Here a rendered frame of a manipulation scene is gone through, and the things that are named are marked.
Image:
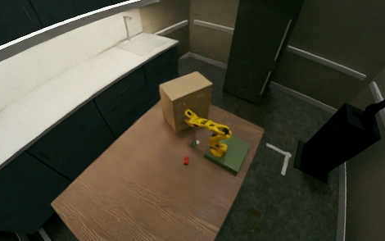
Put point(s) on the tan wooden chest of drawers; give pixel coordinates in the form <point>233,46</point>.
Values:
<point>178,88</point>

